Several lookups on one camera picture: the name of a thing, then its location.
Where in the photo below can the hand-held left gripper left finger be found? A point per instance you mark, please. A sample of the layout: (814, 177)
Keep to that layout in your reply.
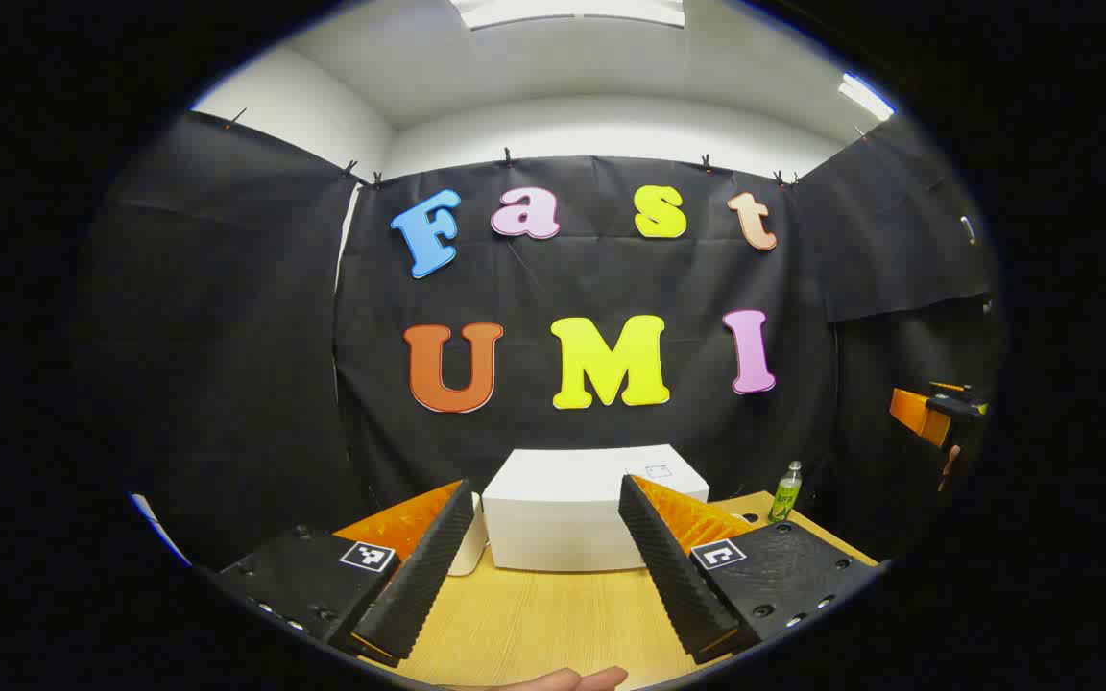
(419, 576)

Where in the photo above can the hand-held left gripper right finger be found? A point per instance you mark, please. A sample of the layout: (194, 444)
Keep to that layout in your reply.
(668, 566)

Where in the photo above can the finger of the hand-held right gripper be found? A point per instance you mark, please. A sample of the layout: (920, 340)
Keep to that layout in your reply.
(916, 415)

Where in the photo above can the white microwave oven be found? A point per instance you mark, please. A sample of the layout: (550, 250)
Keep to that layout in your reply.
(553, 528)

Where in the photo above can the white toaster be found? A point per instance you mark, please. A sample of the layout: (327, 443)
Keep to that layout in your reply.
(471, 552)

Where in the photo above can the green drink bottle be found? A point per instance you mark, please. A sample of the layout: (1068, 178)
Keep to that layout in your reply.
(785, 499)

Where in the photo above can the black backdrop cloth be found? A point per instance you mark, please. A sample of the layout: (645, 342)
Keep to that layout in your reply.
(227, 365)

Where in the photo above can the ceiling light panel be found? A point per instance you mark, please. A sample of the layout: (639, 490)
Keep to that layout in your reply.
(567, 11)
(865, 96)

